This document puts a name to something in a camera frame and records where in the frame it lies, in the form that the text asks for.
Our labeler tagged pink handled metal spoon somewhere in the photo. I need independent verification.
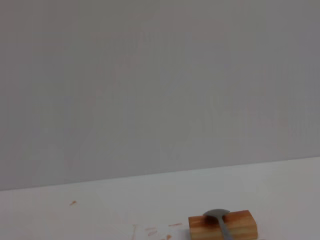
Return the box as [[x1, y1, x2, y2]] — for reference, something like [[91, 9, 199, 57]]
[[202, 208, 235, 240]]

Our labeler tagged dark stained wooden block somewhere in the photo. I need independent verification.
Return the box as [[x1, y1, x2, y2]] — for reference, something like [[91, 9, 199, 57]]
[[187, 209, 258, 240]]

